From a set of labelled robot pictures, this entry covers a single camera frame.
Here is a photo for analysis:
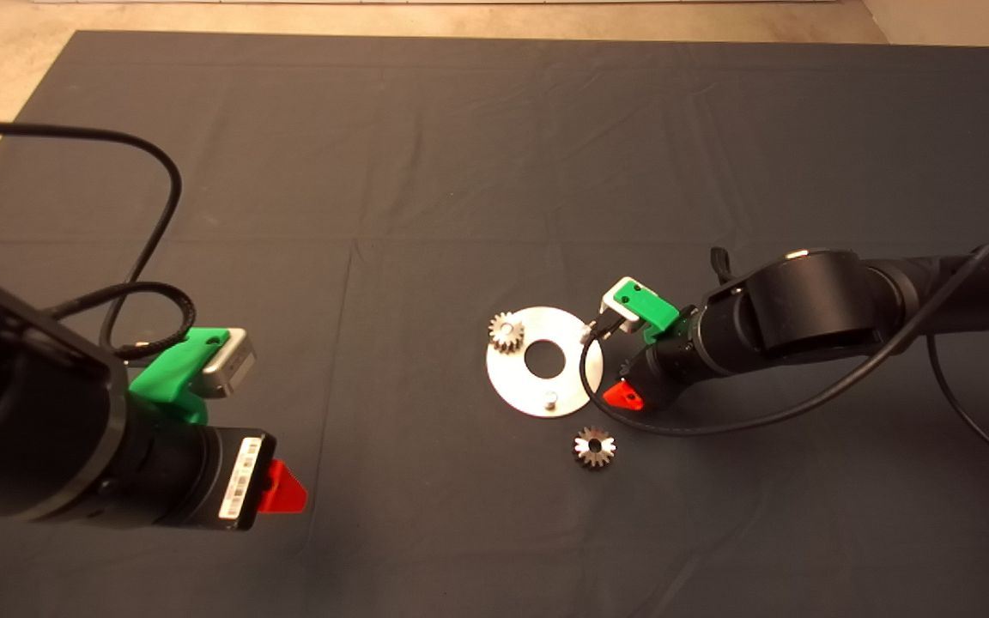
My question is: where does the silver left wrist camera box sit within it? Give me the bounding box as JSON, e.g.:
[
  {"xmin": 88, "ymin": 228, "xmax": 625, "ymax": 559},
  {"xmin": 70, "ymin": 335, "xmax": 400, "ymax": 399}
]
[{"xmin": 201, "ymin": 329, "xmax": 256, "ymax": 399}]

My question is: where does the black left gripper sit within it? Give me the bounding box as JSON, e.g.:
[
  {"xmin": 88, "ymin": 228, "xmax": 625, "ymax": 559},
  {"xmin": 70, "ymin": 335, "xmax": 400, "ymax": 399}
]
[{"xmin": 121, "ymin": 421, "xmax": 309, "ymax": 531}]

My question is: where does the green left camera mount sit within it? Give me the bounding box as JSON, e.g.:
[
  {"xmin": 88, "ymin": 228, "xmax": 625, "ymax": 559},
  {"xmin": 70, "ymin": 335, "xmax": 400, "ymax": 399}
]
[{"xmin": 128, "ymin": 327, "xmax": 231, "ymax": 426}]

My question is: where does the bright steel planetary gear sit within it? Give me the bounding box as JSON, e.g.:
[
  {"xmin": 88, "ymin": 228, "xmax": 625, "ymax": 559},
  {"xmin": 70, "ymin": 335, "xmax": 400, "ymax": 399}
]
[{"xmin": 488, "ymin": 312, "xmax": 527, "ymax": 354}]

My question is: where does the dark grey table cloth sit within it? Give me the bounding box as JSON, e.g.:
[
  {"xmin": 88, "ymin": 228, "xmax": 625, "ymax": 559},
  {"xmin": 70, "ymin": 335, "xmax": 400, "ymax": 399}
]
[{"xmin": 0, "ymin": 32, "xmax": 989, "ymax": 618}]

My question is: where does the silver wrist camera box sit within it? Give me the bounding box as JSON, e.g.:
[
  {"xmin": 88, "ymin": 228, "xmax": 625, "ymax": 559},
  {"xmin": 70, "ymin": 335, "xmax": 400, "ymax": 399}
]
[
  {"xmin": 600, "ymin": 276, "xmax": 646, "ymax": 334},
  {"xmin": 201, "ymin": 329, "xmax": 256, "ymax": 399}
]

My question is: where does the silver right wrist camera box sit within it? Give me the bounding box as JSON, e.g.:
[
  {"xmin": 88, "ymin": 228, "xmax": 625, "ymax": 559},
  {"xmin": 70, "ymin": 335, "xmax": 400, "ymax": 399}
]
[{"xmin": 600, "ymin": 276, "xmax": 646, "ymax": 334}]

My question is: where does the dark steel planetary gear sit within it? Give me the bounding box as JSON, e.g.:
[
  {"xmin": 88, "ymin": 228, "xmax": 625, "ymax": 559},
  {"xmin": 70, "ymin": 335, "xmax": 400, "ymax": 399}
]
[{"xmin": 573, "ymin": 427, "xmax": 618, "ymax": 470}]

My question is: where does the round metal carrier plate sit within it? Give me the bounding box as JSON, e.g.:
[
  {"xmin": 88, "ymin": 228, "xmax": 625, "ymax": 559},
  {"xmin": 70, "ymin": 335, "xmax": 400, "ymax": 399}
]
[{"xmin": 486, "ymin": 306, "xmax": 605, "ymax": 419}]

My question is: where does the smooth black left camera cable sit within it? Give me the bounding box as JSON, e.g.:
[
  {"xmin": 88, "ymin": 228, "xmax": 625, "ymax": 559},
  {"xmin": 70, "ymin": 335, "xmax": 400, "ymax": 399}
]
[{"xmin": 0, "ymin": 123, "xmax": 184, "ymax": 361}]

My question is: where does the green right camera mount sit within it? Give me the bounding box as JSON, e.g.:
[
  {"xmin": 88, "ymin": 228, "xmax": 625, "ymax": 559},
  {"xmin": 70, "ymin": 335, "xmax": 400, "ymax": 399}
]
[{"xmin": 619, "ymin": 283, "xmax": 681, "ymax": 344}]

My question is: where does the braided black left arm cable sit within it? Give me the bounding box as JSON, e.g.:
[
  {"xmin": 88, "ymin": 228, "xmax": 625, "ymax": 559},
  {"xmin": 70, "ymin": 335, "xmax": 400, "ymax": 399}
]
[{"xmin": 44, "ymin": 282, "xmax": 197, "ymax": 360}]

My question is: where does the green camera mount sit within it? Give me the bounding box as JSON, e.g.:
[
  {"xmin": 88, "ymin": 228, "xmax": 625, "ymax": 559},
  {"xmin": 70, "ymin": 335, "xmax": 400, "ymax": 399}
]
[
  {"xmin": 619, "ymin": 283, "xmax": 681, "ymax": 344},
  {"xmin": 128, "ymin": 327, "xmax": 231, "ymax": 426}
]

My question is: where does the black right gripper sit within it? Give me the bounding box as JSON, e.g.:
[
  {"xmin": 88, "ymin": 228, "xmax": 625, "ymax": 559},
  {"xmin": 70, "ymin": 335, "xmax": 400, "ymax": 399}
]
[{"xmin": 604, "ymin": 309, "xmax": 727, "ymax": 411}]

